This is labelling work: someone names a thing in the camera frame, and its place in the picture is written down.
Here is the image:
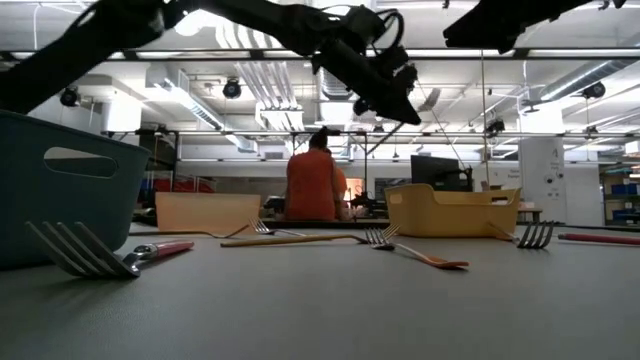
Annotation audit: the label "teal plastic bin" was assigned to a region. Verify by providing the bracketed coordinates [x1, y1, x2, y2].
[0, 109, 152, 271]

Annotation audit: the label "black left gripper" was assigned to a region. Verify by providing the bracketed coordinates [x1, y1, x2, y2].
[312, 39, 422, 126]

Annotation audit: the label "orange-handled silver fork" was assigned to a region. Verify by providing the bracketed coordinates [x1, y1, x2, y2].
[248, 215, 307, 238]
[364, 223, 471, 271]

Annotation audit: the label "red storage crates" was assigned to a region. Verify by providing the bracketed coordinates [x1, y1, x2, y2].
[135, 171, 217, 195]

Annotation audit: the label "white ceiling pipes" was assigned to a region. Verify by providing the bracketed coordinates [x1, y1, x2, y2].
[234, 59, 306, 132]

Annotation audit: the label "white building column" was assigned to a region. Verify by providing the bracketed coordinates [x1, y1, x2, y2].
[518, 135, 569, 226]

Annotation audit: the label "yellow plastic bin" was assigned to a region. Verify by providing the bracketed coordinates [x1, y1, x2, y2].
[383, 182, 522, 240]

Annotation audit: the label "red-handled silver fork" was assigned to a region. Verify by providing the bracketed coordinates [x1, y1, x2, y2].
[485, 221, 640, 247]
[24, 219, 196, 280]

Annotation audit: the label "shelf with blue bins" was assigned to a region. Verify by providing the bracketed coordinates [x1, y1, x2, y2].
[598, 163, 640, 226]

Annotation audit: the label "white ceiling box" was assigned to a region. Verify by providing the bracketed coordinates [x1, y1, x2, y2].
[101, 101, 144, 134]

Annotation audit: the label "person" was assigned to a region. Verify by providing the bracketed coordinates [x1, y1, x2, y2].
[327, 147, 351, 221]
[283, 126, 344, 223]

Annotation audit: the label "black overhead frame bar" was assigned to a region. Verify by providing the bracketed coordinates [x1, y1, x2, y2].
[0, 47, 640, 63]

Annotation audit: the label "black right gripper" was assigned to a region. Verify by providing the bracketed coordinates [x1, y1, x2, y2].
[442, 0, 626, 55]

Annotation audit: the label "silver ventilation duct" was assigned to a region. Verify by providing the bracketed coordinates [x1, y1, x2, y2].
[305, 0, 377, 126]

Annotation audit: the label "black metal frame stand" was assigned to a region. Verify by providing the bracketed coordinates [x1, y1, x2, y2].
[288, 129, 372, 221]

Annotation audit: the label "black computer monitor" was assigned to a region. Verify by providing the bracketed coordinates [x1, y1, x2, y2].
[410, 154, 474, 194]

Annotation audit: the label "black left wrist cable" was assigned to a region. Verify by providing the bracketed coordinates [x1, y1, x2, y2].
[367, 5, 407, 59]

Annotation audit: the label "grey table mat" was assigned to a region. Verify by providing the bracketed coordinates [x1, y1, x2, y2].
[0, 222, 640, 360]

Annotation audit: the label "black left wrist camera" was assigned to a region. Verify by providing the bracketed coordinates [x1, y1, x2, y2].
[344, 3, 389, 39]

